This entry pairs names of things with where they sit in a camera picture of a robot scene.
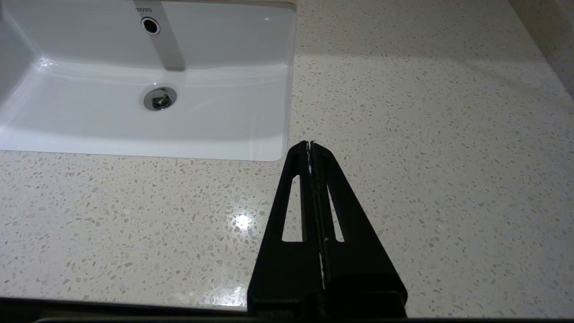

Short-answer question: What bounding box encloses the white ceramic sink basin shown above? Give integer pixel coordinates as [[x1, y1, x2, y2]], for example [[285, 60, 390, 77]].
[[0, 0, 297, 162]]

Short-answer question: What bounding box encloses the chrome sink drain plug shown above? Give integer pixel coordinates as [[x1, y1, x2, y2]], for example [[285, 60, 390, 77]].
[[143, 87, 178, 111]]

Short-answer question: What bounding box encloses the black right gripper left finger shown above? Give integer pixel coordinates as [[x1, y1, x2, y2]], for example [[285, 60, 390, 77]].
[[247, 140, 325, 315]]

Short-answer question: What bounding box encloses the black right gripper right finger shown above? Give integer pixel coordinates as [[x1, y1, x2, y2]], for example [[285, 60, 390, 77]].
[[309, 141, 408, 315]]

